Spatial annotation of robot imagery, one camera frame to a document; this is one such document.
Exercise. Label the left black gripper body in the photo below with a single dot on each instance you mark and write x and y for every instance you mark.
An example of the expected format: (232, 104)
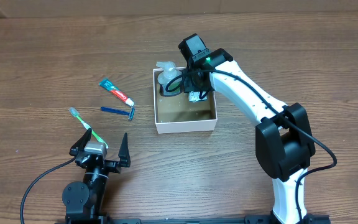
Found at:
(112, 166)

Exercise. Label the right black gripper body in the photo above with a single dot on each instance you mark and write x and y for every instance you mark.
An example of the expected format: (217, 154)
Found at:
(195, 84)

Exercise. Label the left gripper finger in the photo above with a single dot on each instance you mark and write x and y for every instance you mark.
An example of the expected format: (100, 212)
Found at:
(81, 143)
(124, 156)

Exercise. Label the green white soap bar box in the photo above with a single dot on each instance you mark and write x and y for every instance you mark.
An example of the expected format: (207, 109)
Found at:
(196, 96)

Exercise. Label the purple soap pump bottle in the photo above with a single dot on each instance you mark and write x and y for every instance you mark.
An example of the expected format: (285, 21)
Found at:
(169, 72)

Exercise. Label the green toothbrush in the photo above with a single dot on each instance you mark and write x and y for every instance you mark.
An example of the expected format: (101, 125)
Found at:
(76, 115)

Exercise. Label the blue disposable razor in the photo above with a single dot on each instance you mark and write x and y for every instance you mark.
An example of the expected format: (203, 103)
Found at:
(129, 114)

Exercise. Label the red green toothpaste tube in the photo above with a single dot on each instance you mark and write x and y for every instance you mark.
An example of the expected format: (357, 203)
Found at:
(113, 89)

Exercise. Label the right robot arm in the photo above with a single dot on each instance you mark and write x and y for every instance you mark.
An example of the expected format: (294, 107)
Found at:
(283, 144)

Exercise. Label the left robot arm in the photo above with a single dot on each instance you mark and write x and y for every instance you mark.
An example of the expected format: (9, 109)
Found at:
(83, 199)

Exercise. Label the white cardboard box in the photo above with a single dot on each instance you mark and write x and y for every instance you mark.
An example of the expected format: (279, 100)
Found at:
(177, 114)

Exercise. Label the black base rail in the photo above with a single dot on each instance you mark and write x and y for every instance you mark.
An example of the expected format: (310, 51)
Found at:
(250, 219)

